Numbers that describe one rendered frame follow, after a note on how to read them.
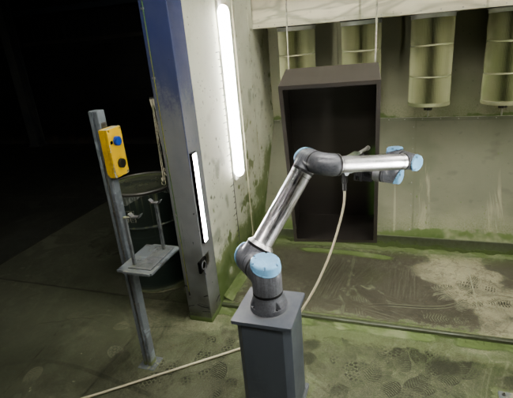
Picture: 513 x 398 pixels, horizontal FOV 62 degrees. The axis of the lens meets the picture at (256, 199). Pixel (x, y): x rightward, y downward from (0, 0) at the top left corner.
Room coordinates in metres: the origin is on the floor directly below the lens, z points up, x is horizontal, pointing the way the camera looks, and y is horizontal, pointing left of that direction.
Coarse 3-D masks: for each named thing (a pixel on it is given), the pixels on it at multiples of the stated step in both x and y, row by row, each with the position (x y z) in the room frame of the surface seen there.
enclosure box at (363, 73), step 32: (352, 64) 2.86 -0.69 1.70; (288, 96) 2.99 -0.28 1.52; (320, 96) 2.96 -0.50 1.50; (352, 96) 2.91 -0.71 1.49; (288, 128) 2.91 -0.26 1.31; (320, 128) 3.01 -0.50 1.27; (352, 128) 2.96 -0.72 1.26; (288, 160) 2.74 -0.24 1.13; (320, 192) 3.12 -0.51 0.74; (352, 192) 3.06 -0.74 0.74; (320, 224) 3.03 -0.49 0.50; (352, 224) 2.98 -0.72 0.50
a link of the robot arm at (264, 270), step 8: (256, 256) 1.86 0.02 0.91; (264, 256) 1.86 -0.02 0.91; (272, 256) 1.86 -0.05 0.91; (248, 264) 1.87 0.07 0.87; (256, 264) 1.80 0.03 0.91; (264, 264) 1.79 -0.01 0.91; (272, 264) 1.79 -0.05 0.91; (280, 264) 1.81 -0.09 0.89; (248, 272) 1.84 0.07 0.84; (256, 272) 1.77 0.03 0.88; (264, 272) 1.76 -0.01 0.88; (272, 272) 1.76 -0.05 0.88; (280, 272) 1.79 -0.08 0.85; (256, 280) 1.77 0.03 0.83; (264, 280) 1.75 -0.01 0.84; (272, 280) 1.76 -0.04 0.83; (280, 280) 1.79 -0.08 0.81; (256, 288) 1.78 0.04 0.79; (264, 288) 1.75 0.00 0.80; (272, 288) 1.76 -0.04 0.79; (280, 288) 1.78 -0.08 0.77; (264, 296) 1.75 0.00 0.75; (272, 296) 1.75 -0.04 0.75
